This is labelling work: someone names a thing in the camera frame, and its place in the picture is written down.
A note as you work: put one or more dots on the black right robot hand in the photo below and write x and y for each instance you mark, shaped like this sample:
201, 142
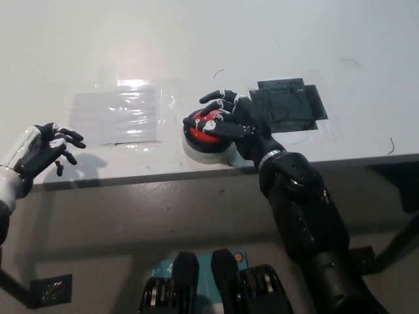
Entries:
248, 131

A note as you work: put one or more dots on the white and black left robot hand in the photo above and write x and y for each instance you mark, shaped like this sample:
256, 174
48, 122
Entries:
36, 153

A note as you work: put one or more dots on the red dome push button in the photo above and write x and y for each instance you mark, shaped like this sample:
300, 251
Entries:
204, 147

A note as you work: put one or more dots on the black tape square patch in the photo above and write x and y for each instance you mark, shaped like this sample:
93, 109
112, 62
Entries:
289, 106

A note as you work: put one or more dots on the dark metal table leg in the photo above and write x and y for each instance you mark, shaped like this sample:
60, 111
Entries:
14, 286
401, 238

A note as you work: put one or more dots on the dark under-table bracket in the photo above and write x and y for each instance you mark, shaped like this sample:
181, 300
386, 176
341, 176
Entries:
404, 183

